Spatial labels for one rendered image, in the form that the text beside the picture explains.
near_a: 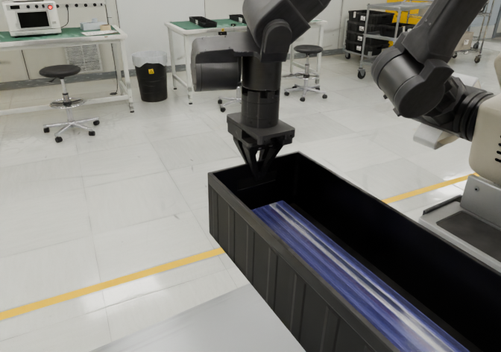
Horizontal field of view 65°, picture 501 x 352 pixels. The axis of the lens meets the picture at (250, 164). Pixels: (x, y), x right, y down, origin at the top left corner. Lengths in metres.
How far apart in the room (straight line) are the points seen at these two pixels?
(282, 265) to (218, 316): 0.37
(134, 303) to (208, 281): 0.36
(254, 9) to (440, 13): 0.27
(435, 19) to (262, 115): 0.28
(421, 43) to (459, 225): 0.29
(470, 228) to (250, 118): 0.39
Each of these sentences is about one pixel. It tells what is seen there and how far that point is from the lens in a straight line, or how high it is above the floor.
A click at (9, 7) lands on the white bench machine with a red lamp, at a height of 1.07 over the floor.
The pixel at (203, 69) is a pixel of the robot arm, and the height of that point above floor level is 1.29.
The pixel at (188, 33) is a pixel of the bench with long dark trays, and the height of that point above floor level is 0.77.
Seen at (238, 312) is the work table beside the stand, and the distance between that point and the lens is 0.82.
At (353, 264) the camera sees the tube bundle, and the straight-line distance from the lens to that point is 0.54.
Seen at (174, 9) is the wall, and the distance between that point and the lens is 5.89.
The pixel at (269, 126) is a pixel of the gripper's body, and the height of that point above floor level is 1.20.
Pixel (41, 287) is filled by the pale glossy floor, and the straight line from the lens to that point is 2.25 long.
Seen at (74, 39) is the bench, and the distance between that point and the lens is 4.14.
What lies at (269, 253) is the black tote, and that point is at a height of 1.10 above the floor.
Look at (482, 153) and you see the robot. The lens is 0.74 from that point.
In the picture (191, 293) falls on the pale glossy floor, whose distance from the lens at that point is 2.00.
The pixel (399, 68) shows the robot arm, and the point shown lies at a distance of 0.68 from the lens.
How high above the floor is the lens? 1.41
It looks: 27 degrees down
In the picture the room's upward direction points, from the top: straight up
